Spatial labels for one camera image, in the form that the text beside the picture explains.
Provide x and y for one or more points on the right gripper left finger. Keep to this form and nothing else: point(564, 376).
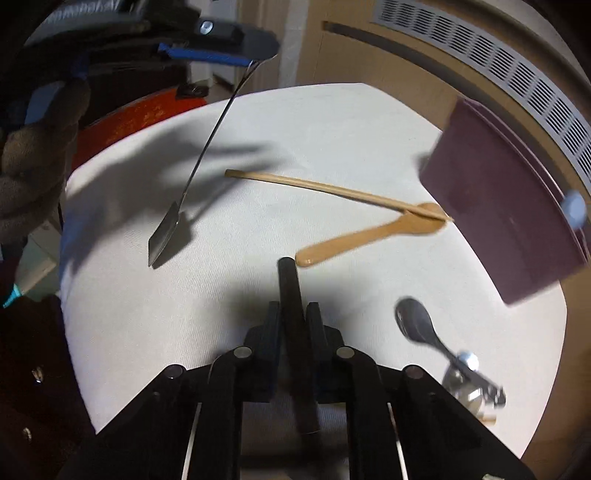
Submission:
point(244, 374)

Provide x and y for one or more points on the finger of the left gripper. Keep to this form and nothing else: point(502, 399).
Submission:
point(202, 56)
point(239, 40)

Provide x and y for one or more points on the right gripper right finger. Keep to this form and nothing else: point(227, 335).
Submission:
point(346, 375)

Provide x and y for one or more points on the silver metal spoon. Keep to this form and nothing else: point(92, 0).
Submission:
point(416, 325)

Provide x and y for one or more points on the grey round spoon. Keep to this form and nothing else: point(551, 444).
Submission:
point(463, 390)

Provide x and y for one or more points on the metal spatula thin handle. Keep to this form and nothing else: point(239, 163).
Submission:
point(160, 238)

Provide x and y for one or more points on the wooden chopstick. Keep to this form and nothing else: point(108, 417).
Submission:
point(487, 419)
point(342, 192)

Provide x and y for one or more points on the black handled utensil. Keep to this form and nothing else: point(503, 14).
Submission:
point(299, 351)

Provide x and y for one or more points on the left gloved hand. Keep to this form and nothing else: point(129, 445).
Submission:
point(34, 161)

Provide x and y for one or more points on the red stool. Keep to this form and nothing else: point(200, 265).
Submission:
point(129, 120)

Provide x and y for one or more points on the wooden spoon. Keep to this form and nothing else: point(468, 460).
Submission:
point(425, 219)

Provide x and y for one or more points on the maroon utensil holder box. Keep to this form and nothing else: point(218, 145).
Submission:
point(504, 202)

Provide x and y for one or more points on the grey ventilation grille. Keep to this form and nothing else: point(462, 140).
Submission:
point(505, 67)

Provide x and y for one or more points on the light blue spoon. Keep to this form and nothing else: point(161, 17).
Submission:
point(574, 209)

